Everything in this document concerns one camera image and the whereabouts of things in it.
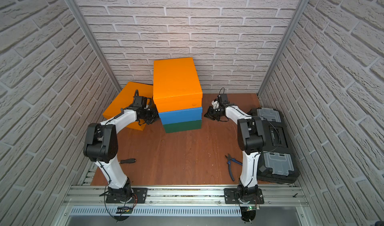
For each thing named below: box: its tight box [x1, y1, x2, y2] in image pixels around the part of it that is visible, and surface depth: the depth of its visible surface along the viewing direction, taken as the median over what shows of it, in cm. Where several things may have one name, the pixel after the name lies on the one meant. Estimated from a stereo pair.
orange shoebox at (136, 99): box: [102, 81, 160, 131], surface depth 83 cm
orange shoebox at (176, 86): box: [153, 57, 203, 113], surface depth 77 cm
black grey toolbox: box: [246, 107, 300, 185], surface depth 71 cm
